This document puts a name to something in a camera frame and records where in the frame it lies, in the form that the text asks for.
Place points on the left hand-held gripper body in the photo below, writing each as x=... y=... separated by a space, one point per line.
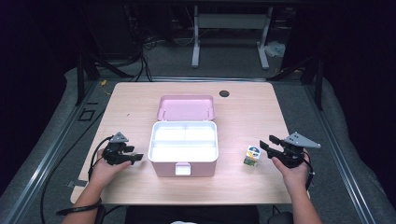
x=115 y=154

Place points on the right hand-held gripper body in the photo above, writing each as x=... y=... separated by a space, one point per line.
x=292 y=155

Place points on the small printed medicine box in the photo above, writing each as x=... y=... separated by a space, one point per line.
x=252 y=155

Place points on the white divided tray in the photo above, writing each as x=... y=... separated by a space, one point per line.
x=183 y=154

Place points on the pink storage box with lid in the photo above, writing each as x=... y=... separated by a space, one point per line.
x=186 y=108

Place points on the person's left hand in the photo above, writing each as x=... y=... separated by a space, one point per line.
x=104 y=172

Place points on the person's right hand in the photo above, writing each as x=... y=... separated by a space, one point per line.
x=292 y=179

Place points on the grey tape strip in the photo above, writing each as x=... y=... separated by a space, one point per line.
x=74 y=183

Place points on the black chair armrest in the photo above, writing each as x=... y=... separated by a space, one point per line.
x=100 y=216

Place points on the black metal stand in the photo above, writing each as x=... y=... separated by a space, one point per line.
x=318 y=88
x=80 y=81

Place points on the person's dark clothing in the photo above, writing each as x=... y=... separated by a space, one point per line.
x=193 y=214

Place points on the clear plastic bag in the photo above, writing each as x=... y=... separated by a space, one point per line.
x=276 y=49

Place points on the aluminium rail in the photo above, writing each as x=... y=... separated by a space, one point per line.
x=49 y=157
x=339 y=155

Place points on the white metal desk frame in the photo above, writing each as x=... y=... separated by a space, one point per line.
x=230 y=21

